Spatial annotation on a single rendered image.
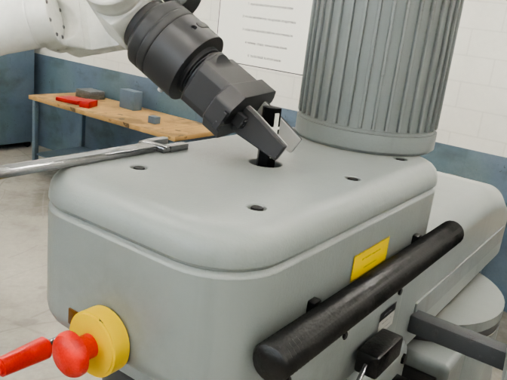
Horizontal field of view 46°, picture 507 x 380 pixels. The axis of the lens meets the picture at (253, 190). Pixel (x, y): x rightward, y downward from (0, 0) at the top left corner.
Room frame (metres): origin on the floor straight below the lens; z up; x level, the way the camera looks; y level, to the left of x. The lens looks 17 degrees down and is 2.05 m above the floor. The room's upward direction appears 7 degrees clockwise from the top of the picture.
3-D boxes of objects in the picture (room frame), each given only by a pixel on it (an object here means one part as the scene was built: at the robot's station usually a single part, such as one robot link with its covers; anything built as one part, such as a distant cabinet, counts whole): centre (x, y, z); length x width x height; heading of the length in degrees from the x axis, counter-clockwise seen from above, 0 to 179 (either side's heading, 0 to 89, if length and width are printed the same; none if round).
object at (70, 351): (0.44, 0.13, 1.76); 0.04 x 0.03 x 0.04; 56
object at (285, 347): (0.59, -0.15, 1.79); 0.45 x 0.04 x 0.04; 146
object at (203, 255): (0.66, -0.02, 1.81); 0.47 x 0.26 x 0.16; 146
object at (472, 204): (1.06, -0.29, 1.66); 0.80 x 0.23 x 0.20; 146
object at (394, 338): (0.62, -0.16, 1.66); 0.12 x 0.04 x 0.04; 146
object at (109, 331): (0.46, 0.12, 1.76); 0.06 x 0.02 x 0.06; 56
